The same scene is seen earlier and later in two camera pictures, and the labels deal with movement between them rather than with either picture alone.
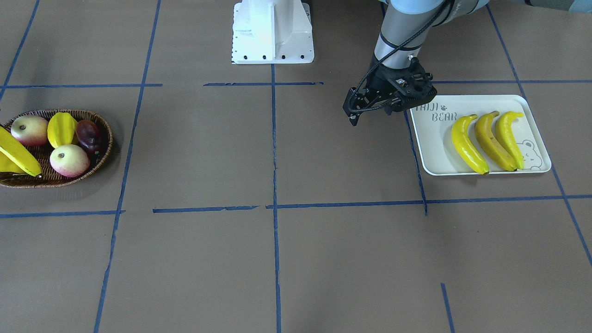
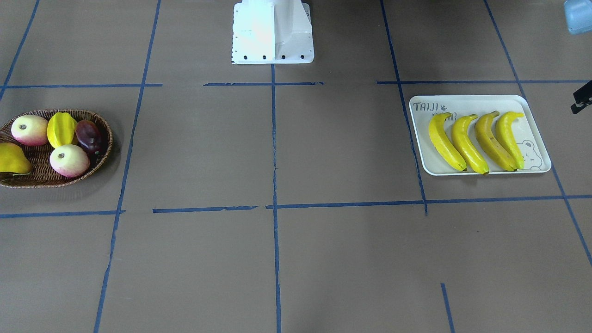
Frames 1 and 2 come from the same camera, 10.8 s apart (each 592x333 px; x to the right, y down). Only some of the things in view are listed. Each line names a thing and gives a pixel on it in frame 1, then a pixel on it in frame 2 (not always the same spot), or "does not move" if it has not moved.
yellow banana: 489,143 does not move
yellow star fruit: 61,129 does not move
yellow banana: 12,146 → 441,142
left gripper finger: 357,101 → 582,97
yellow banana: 459,133 does not move
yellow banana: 505,128 does not move
